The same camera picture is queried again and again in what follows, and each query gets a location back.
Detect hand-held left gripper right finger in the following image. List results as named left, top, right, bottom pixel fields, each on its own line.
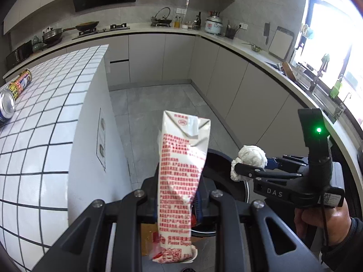
left=194, top=179, right=324, bottom=272

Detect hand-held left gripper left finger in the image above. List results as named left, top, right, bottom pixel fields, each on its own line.
left=33, top=176, right=159, bottom=272

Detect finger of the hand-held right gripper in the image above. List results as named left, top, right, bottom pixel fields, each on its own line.
left=265, top=154, right=311, bottom=173
left=234, top=162, right=302, bottom=181

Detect white tissue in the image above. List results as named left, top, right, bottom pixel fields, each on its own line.
left=231, top=144, right=268, bottom=182

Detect black plastic bucket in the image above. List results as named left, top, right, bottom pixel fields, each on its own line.
left=196, top=149, right=251, bottom=237

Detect white red print milk carton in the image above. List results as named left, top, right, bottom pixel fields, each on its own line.
left=149, top=110, right=212, bottom=264

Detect person's right forearm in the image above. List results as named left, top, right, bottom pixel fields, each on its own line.
left=320, top=215, right=363, bottom=272

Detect person's right hand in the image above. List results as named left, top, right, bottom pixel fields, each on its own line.
left=293, top=201, right=353, bottom=258

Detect metal sink faucet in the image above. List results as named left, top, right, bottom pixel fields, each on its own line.
left=309, top=54, right=331, bottom=92

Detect green dish soap bottle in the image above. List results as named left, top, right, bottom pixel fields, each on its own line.
left=329, top=75, right=343, bottom=100

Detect small dish with greens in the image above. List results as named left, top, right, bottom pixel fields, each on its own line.
left=242, top=42, right=263, bottom=53

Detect white tiled kitchen island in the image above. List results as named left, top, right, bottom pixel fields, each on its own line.
left=0, top=44, right=134, bottom=272

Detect white cutting board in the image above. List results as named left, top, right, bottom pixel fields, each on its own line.
left=268, top=26, right=295, bottom=61

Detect hanging cleaning cloths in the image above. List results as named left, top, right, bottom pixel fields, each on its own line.
left=301, top=24, right=315, bottom=40

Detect black utensil holder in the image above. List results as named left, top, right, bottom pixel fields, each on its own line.
left=225, top=21, right=237, bottom=40

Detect kitchen window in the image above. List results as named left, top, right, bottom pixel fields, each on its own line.
left=295, top=0, right=363, bottom=125

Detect beige lower cabinets with counter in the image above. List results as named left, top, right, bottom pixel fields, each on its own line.
left=3, top=27, right=363, bottom=204

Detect white rice cooker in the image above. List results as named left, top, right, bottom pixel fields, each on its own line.
left=205, top=13, right=223, bottom=36

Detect blue soda can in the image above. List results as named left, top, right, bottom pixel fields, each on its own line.
left=0, top=86, right=17, bottom=128

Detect yellow red label can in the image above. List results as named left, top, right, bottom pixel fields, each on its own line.
left=7, top=68, right=32, bottom=102

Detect black gas stove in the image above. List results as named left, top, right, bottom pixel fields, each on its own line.
left=72, top=23, right=131, bottom=40

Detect frying pan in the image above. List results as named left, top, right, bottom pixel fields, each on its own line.
left=63, top=21, right=100, bottom=32

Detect green ceramic jar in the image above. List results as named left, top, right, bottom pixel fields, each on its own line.
left=32, top=35, right=43, bottom=53

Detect wok with glass lid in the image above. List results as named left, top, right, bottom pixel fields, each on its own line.
left=42, top=28, right=64, bottom=45

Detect black microwave oven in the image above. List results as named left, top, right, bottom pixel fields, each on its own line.
left=6, top=40, right=33, bottom=69

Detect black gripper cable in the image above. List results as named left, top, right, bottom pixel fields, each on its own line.
left=322, top=195, right=332, bottom=248

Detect metal pot with arched handle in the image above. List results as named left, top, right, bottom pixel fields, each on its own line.
left=150, top=7, right=173, bottom=27

